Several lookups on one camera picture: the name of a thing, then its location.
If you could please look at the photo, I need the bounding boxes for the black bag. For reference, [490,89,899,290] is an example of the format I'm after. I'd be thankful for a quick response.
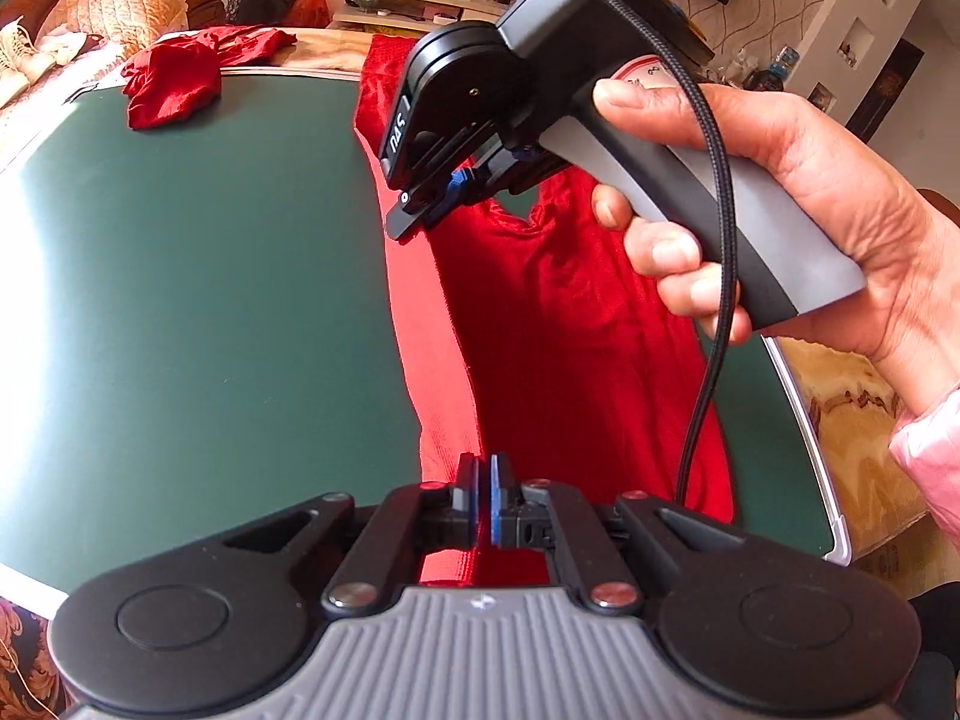
[228,0,295,26]

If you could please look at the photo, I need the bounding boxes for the green table mat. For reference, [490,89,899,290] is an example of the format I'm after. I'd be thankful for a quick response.
[0,68,854,595]

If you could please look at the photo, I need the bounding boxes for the crumpled red garment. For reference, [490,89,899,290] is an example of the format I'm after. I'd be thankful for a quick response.
[121,26,298,132]

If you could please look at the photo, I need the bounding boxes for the person's right hand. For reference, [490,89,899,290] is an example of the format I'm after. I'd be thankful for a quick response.
[592,80,958,415]

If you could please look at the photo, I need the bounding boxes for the cream lace cloth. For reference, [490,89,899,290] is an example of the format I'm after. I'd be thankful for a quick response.
[0,20,88,107]

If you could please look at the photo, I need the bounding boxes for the red plastic bag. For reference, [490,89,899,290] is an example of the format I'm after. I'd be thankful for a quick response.
[281,0,332,29]

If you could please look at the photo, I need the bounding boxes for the red knit pants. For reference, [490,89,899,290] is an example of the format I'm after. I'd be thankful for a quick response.
[353,32,739,589]

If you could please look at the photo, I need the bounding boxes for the black braided cable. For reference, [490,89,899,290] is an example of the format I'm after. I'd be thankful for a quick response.
[550,0,744,509]

